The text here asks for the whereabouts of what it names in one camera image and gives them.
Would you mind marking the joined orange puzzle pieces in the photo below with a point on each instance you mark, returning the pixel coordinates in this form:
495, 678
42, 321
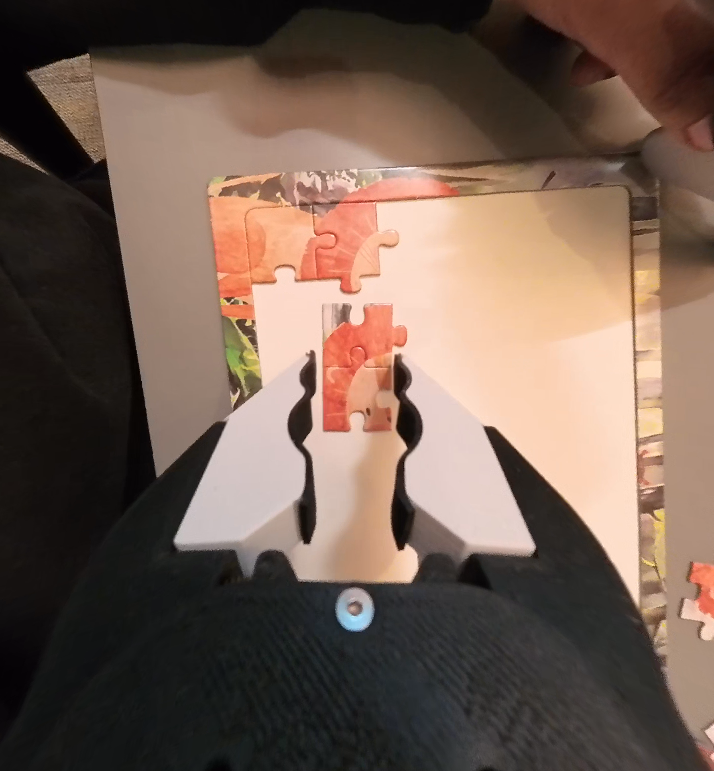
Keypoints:
348, 361

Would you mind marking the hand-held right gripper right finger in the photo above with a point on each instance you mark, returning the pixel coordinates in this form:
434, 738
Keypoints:
471, 482

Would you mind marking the jigsaw puzzle tray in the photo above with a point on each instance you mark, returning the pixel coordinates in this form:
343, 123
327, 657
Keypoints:
513, 361

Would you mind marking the person's left hand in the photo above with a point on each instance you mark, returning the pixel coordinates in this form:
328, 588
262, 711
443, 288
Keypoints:
646, 48

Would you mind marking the pale orange puzzle piece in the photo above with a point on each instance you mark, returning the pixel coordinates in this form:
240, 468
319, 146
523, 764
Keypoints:
272, 241

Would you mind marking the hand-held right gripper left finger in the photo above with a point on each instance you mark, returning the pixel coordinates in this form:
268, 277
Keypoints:
242, 482

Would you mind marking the person's black clothing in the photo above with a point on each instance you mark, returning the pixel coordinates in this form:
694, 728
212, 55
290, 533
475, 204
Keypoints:
31, 361

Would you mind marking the red ribbed puzzle piece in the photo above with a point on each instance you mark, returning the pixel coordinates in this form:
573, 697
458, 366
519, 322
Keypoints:
348, 241

